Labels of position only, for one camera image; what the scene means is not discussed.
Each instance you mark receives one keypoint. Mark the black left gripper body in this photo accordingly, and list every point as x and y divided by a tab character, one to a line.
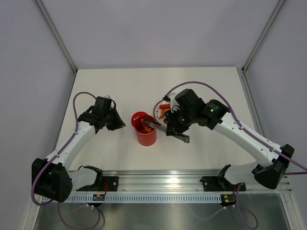
112	120

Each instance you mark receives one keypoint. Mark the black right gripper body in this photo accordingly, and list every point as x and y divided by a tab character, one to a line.
180	120

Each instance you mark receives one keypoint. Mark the red sausage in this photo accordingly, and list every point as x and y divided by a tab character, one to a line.
164	106

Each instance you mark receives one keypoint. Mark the orange grilled fish piece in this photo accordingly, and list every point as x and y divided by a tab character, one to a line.
146	123

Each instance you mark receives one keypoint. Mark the red cylindrical lunch box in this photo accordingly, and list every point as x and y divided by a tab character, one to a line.
146	135

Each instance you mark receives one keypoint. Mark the red round lid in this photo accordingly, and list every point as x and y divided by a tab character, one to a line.
136	116

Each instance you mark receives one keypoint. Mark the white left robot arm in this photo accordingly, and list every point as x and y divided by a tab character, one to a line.
50	178

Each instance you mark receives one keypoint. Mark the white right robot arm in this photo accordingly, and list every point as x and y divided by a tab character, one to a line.
271	159

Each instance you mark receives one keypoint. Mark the orange chicken wing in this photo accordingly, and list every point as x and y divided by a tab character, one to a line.
163	112

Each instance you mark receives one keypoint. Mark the white printed plate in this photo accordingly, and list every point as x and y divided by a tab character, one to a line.
157	113

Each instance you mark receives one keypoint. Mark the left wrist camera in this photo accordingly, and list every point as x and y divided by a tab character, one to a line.
104	103

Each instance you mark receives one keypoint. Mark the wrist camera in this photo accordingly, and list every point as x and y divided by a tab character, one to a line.
104	103
188	100

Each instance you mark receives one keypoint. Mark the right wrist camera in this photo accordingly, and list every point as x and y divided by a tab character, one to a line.
188	100

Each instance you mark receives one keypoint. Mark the aluminium mounting rail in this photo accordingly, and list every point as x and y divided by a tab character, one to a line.
180	182

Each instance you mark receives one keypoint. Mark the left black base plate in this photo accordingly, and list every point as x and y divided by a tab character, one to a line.
102	183

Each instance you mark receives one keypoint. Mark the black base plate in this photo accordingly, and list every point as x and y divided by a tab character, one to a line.
102	183
217	184

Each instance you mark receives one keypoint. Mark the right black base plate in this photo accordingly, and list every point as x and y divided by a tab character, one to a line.
217	184

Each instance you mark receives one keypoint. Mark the white slotted cable duct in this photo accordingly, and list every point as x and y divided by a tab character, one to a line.
144	198

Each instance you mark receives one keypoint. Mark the left aluminium frame post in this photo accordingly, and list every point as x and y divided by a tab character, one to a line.
52	27

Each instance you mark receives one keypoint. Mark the aluminium frame post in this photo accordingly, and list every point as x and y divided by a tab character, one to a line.
52	27
264	33

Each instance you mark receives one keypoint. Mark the right aluminium frame post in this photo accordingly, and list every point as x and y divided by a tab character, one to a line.
264	33

